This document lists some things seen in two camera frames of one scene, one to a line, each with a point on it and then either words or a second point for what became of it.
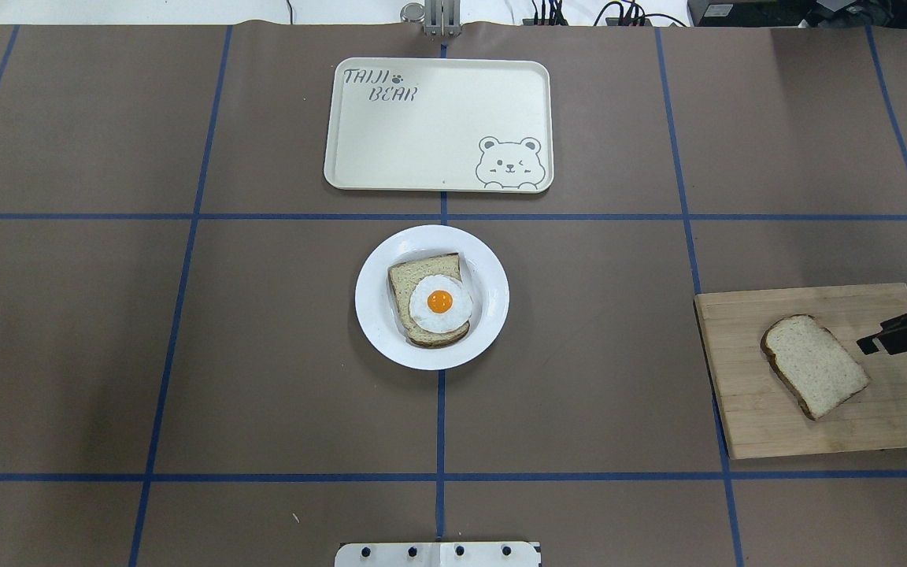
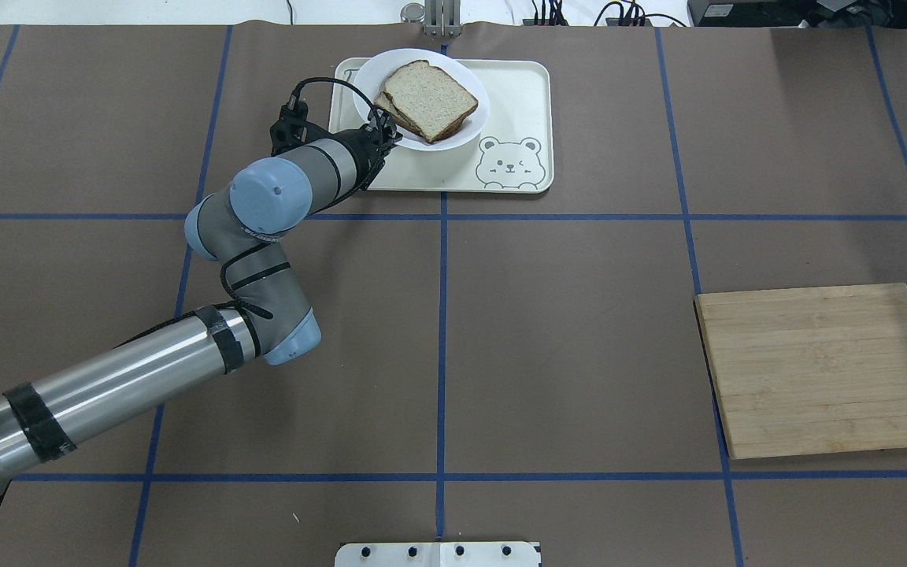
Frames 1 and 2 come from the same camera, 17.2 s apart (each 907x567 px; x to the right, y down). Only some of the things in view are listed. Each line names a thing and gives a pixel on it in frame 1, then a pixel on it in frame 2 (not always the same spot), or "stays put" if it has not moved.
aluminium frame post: x=442 y=17 stays put
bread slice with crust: x=404 y=279 → x=383 y=102
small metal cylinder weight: x=412 y=13 stays put
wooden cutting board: x=906 y=402 stays put
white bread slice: x=812 y=363 → x=432 y=98
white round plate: x=480 y=268 → x=375 y=72
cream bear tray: x=441 y=124 stays put
